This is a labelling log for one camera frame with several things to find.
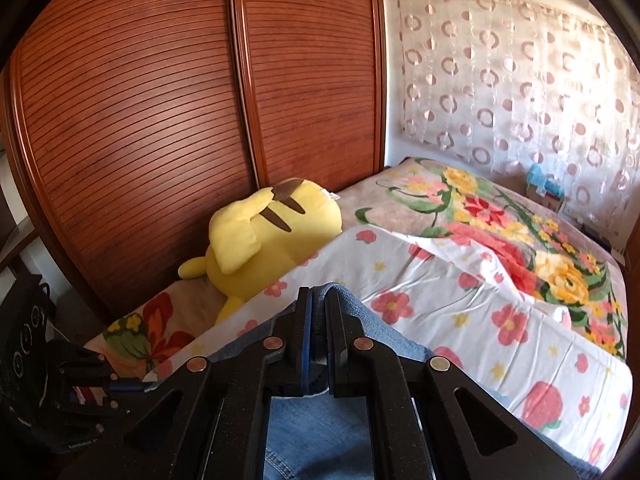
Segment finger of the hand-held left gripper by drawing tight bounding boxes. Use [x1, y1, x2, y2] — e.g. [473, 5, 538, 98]
[102, 389, 145, 412]
[102, 371, 147, 391]

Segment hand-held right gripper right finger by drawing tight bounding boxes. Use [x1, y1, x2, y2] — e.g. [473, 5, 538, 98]
[322, 290, 582, 480]

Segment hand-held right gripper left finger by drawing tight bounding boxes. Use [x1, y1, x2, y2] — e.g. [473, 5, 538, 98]
[62, 286, 314, 480]

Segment blue denim pants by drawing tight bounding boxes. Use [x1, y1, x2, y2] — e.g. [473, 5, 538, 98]
[207, 282, 506, 480]

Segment black bag with circle print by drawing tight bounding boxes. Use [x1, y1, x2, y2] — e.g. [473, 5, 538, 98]
[0, 274, 58, 416]

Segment yellow plush toy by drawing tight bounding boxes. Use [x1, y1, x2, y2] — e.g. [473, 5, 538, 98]
[178, 177, 344, 327]

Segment white floral bed sheet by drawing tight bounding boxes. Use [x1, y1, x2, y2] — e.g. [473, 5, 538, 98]
[142, 225, 632, 476]

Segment colourful floral blanket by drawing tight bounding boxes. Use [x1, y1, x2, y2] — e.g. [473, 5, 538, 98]
[84, 156, 630, 382]

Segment small box with blue item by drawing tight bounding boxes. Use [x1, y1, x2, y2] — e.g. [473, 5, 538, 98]
[524, 161, 568, 212]

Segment brown slatted wooden wardrobe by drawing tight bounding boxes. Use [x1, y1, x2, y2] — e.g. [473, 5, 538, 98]
[0, 0, 389, 333]

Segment sheer circle-patterned curtain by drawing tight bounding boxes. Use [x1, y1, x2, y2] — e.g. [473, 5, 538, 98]
[385, 0, 640, 223]

